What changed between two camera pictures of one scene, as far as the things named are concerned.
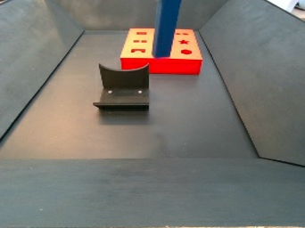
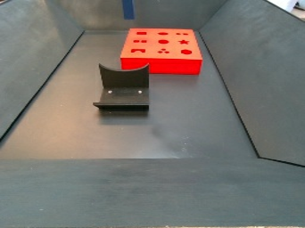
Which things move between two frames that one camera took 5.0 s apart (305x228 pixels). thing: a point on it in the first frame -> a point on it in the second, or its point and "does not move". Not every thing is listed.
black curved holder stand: x=124 y=89 does not move
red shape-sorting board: x=185 y=60 does not move
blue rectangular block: x=166 y=23 -> x=128 y=10
